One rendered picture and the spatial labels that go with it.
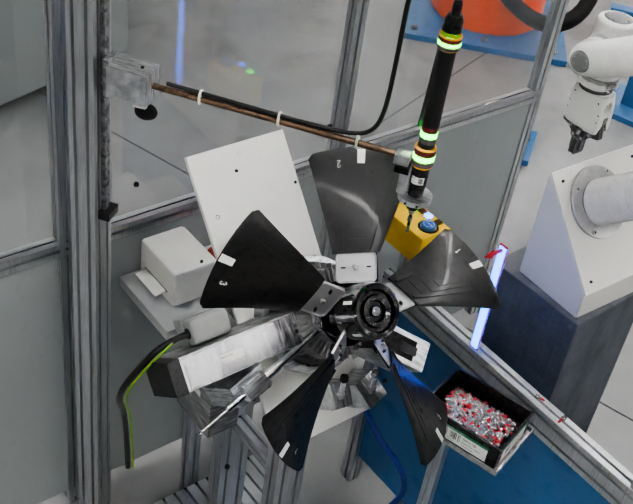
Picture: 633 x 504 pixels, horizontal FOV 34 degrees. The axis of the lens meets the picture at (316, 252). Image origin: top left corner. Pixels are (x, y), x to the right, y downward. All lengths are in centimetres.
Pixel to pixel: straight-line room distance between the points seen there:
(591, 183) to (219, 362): 110
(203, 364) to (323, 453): 141
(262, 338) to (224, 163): 41
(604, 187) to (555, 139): 270
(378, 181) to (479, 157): 132
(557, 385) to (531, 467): 28
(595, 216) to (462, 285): 51
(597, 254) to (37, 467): 167
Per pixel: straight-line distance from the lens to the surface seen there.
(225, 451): 286
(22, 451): 307
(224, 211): 231
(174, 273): 259
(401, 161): 205
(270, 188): 237
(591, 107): 238
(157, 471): 340
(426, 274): 233
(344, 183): 224
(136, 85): 216
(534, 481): 275
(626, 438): 387
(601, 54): 223
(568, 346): 279
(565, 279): 274
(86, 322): 262
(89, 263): 250
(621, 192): 263
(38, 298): 270
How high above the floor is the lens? 264
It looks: 38 degrees down
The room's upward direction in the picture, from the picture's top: 9 degrees clockwise
